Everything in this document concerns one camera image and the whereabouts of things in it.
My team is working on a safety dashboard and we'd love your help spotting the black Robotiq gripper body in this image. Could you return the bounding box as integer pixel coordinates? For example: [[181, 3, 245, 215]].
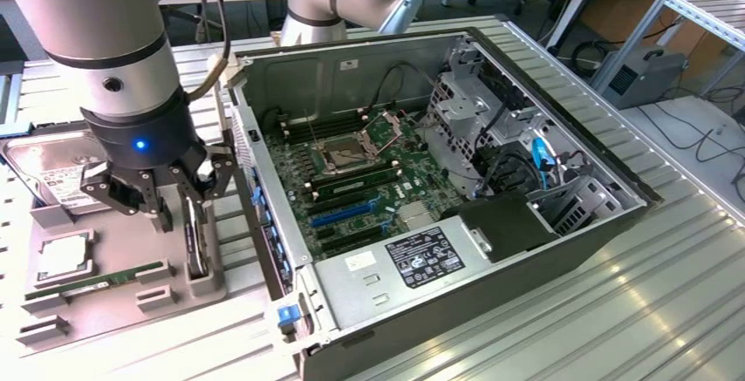
[[80, 92, 208, 199]]

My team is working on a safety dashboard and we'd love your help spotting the graphics card with metal bracket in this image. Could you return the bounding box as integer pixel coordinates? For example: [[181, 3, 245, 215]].
[[180, 195, 212, 278]]

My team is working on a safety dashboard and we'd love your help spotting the silver hard disk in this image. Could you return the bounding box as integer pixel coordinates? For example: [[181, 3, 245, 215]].
[[0, 134, 115, 216]]

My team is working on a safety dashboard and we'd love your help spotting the black RAM slot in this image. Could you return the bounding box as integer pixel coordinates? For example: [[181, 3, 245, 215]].
[[302, 159, 396, 185], [286, 119, 368, 139], [287, 124, 370, 144], [283, 113, 366, 133], [304, 163, 399, 190], [280, 108, 363, 127]]

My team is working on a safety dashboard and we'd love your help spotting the silver CPU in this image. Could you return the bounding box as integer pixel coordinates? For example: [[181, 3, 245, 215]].
[[37, 236, 95, 280]]

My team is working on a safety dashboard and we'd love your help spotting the thin metal locking lever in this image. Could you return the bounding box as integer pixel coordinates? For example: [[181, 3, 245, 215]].
[[304, 108, 323, 152]]

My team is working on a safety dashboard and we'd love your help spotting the grey parts rack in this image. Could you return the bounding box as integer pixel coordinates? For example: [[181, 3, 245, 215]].
[[13, 182, 229, 359]]

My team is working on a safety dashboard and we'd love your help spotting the green RAM stick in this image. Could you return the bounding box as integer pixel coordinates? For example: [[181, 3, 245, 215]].
[[307, 167, 404, 202], [25, 261, 164, 302]]

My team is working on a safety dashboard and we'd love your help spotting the CPU socket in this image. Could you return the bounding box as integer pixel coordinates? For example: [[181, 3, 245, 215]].
[[314, 134, 376, 178]]

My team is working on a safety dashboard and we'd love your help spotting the blue expansion slot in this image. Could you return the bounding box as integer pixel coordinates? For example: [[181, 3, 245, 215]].
[[310, 204, 380, 228]]

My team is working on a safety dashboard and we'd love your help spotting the metal socket cover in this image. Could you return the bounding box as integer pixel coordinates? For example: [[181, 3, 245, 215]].
[[355, 110, 404, 159]]

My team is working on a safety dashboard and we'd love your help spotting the green motherboard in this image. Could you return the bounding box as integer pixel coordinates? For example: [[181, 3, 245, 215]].
[[264, 108, 467, 262]]

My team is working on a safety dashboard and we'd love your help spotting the blue case latch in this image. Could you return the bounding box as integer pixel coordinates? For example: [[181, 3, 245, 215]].
[[275, 305, 302, 328]]

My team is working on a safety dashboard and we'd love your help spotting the silver chipset heatsink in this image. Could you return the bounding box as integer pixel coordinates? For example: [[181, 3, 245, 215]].
[[395, 204, 436, 230]]

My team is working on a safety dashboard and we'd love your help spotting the silver power supply unit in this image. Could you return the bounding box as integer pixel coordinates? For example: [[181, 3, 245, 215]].
[[302, 217, 496, 334]]

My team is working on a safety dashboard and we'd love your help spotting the silver drive cage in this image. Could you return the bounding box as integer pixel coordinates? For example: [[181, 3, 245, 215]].
[[422, 71, 528, 201]]

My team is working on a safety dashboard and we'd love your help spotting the black plastic air shroud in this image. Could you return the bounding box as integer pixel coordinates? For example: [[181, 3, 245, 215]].
[[440, 193, 563, 264]]

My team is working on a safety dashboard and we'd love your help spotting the open black PC case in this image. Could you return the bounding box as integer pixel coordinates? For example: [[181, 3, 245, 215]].
[[207, 25, 665, 381]]

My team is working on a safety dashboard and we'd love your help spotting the silver disk bay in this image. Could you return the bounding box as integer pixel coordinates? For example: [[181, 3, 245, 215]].
[[526, 169, 649, 238]]

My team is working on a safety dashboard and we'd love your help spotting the blue disk carrier bracket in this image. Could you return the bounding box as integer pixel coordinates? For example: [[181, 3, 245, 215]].
[[0, 121, 88, 140]]

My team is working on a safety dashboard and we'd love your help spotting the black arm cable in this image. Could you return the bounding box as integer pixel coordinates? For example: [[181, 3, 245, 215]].
[[188, 0, 233, 99]]

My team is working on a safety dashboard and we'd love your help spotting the thin black looped wire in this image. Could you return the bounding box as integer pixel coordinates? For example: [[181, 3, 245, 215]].
[[370, 61, 436, 112]]

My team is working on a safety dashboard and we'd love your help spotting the black wire bundle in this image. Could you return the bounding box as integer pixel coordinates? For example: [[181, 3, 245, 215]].
[[470, 105, 534, 194]]

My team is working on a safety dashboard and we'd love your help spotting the blue data wire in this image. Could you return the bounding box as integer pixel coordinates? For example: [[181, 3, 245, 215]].
[[528, 135, 555, 191]]

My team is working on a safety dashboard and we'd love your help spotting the grey box with handle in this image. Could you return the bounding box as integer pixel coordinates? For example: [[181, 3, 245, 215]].
[[598, 47, 691, 111]]

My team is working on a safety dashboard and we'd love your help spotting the aluminium profile frame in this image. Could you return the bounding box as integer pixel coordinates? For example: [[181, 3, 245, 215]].
[[586, 0, 745, 107]]

